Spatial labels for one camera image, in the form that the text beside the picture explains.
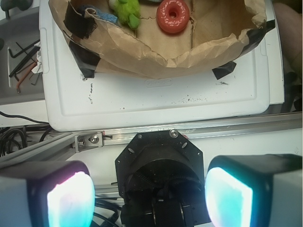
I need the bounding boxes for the black hex keys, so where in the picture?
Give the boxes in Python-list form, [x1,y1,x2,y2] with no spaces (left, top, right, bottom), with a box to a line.
[8,40,41,78]

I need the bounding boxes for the green plush toy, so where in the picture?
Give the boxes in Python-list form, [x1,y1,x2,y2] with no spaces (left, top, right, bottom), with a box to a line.
[108,0,141,30]

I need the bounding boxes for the aluminium extrusion rail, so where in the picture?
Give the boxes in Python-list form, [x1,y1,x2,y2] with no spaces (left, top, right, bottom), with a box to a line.
[0,112,303,163]

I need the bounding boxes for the blue sponge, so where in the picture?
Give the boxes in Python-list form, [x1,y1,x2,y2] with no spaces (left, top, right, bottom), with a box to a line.
[95,9,118,24]

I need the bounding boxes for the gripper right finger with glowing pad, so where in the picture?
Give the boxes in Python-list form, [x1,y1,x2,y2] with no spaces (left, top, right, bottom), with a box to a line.
[205,154,303,227]

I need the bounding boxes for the brown paper bag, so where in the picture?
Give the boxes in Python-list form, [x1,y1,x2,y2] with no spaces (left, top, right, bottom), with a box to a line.
[48,0,276,79]

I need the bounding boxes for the red donut toy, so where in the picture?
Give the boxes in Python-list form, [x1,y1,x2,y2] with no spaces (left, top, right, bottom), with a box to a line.
[156,0,190,34]

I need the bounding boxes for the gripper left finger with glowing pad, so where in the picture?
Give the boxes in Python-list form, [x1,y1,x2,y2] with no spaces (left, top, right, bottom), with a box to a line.
[0,161,95,227]

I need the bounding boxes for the orange wire piece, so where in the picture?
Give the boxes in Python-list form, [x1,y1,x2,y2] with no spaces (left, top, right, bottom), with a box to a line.
[16,61,38,93]

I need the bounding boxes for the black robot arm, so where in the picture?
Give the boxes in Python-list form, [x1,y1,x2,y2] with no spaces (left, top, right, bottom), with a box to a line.
[0,131,303,227]

